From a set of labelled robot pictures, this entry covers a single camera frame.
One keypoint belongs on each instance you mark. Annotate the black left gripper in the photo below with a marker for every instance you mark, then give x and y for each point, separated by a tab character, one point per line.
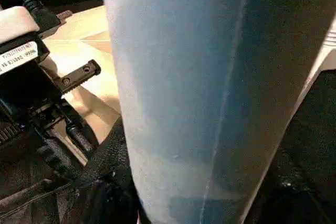
31	108

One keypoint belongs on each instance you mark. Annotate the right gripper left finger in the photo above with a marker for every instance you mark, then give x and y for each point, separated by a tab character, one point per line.
105	192

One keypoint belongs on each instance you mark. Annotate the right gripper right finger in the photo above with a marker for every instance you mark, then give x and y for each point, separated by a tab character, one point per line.
294	203

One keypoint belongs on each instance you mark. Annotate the white plastic table top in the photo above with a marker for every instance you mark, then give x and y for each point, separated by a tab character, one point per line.
89	40

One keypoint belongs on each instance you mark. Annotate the white plastic table leg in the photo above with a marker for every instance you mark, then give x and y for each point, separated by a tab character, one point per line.
199	87

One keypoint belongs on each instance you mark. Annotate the black work mat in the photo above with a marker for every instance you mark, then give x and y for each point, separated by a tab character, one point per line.
315	129

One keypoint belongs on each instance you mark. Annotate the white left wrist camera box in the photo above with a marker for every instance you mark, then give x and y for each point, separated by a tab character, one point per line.
16	35

